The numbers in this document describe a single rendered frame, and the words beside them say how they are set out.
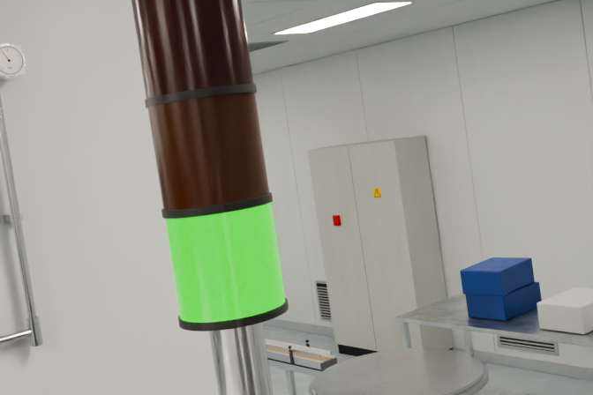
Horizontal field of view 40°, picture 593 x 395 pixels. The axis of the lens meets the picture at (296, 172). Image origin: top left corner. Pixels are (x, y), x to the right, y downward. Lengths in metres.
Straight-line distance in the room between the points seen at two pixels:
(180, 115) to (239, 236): 0.06
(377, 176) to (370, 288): 1.09
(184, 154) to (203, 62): 0.04
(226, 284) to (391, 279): 7.15
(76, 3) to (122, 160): 0.37
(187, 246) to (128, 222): 1.57
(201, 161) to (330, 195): 7.54
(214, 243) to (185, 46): 0.08
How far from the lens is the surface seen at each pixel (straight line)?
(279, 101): 9.01
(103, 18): 1.95
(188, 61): 0.35
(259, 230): 0.36
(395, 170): 7.20
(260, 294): 0.36
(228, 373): 0.38
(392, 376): 4.43
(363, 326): 7.95
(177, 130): 0.35
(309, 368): 4.91
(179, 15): 0.36
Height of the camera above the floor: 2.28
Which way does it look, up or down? 3 degrees down
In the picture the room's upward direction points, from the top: 8 degrees counter-clockwise
